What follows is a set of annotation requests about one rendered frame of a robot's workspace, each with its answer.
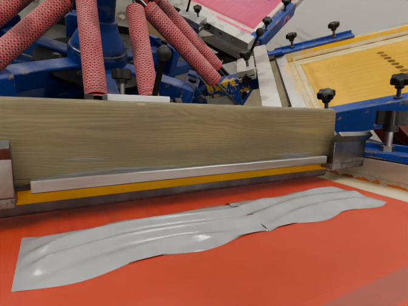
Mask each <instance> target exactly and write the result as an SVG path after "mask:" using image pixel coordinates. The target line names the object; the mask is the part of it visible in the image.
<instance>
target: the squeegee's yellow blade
mask: <svg viewBox="0 0 408 306"><path fill-rule="evenodd" d="M317 169H326V168H323V167H321V164H318V165H307V166H295V167H289V168H277V169H266V170H260V171H248V172H237V173H230V174H219V175H208V176H202V177H190V178H179V179H173V180H162V181H155V182H144V183H133V184H126V185H115V186H104V187H97V188H86V189H74V190H68V191H57V192H45V193H39V194H31V190H27V191H16V192H17V193H18V202H17V204H16V205H24V204H29V203H39V202H49V201H55V200H65V199H75V198H81V197H91V196H101V195H106V194H116V193H122V192H132V191H142V190H148V189H158V188H168V187H173V186H183V185H193V184H199V183H209V182H219V181H225V180H235V179H245V178H250V177H260V176H266V175H276V174H286V173H292V172H302V171H312V170H317Z"/></svg>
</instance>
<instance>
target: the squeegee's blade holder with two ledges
mask: <svg viewBox="0 0 408 306"><path fill-rule="evenodd" d="M326 162H327V156H324V155H309V156H300V157H286V158H271V159H263V160H248V161H234V162H226V163H211V164H203V165H188V166H173V167H165V168H151V169H136V170H128V171H113V172H99V173H90V174H76V175H61V176H53V177H38V178H31V181H30V187H31V194H39V193H45V192H57V191H68V190H74V189H86V188H97V187H104V186H115V185H126V184H133V183H144V182H155V181H162V180H173V179H184V178H190V177H202V176H208V175H219V174H230V173H237V172H248V171H260V170H266V169H277V168H289V167H295V166H307V165H318V164H324V163H326Z"/></svg>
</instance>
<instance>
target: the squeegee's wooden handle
mask: <svg viewBox="0 0 408 306"><path fill-rule="evenodd" d="M335 120H336V112H335V110H334V109H324V108H308V107H276V106H244V105H227V104H195V103H164V102H147V101H115V100H83V99H66V98H34V97H2V96H0V140H9V142H10V146H11V150H12V155H13V169H14V177H15V191H27V190H31V187H30V181H31V178H38V177H53V176H61V175H76V174H90V173H99V172H113V171H128V170H136V169H151V168H165V167H173V166H188V165H203V164H211V163H226V162H240V161H248V160H263V159H271V158H286V157H300V156H309V155H324V156H327V161H328V156H329V150H330V140H331V139H332V138H333V137H334V134H335Z"/></svg>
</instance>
